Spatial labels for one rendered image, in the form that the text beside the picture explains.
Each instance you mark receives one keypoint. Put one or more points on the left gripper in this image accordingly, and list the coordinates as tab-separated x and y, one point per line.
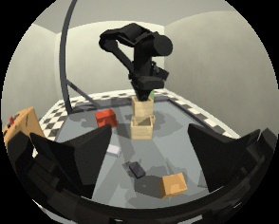
143	67

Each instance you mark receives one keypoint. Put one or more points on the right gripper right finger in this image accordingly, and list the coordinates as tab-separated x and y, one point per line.
218	154

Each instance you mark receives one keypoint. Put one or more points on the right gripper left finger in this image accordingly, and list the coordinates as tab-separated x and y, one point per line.
80	159

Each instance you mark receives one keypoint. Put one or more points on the orange-red block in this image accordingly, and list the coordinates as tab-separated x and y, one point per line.
106	117

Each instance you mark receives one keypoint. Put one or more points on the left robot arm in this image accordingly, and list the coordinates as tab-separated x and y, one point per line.
154	45

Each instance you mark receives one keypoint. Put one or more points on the tan cardboard box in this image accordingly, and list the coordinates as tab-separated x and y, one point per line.
173	185

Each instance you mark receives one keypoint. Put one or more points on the small white block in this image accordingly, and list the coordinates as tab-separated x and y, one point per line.
113	151

